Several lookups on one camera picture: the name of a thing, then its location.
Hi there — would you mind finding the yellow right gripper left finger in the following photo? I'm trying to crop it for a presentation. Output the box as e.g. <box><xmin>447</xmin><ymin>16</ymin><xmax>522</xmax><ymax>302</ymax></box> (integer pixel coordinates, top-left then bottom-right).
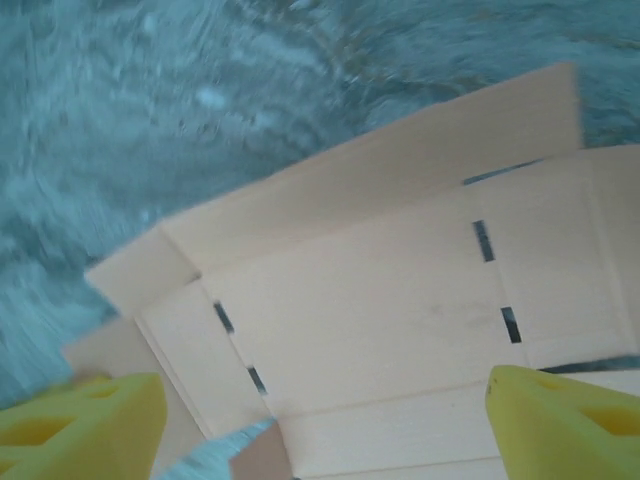
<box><xmin>0</xmin><ymin>372</ymin><xmax>167</xmax><ymax>480</ymax></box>

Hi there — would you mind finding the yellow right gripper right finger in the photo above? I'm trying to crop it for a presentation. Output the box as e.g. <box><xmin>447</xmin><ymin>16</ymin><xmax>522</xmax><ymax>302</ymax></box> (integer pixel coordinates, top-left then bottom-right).
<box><xmin>485</xmin><ymin>364</ymin><xmax>640</xmax><ymax>480</ymax></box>

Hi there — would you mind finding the salmon pink paper box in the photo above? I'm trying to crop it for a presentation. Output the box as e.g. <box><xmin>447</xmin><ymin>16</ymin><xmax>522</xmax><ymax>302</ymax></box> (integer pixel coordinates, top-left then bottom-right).
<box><xmin>62</xmin><ymin>62</ymin><xmax>640</xmax><ymax>480</ymax></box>

